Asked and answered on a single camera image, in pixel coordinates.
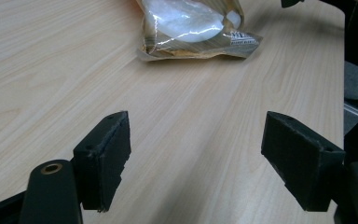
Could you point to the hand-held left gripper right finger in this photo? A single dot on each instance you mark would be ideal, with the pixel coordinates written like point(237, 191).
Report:
point(301, 158)

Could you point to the gold clear-window snack packet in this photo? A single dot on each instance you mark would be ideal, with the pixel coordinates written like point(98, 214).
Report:
point(192, 31)

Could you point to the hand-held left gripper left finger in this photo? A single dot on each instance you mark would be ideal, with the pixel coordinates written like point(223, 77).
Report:
point(102, 161)

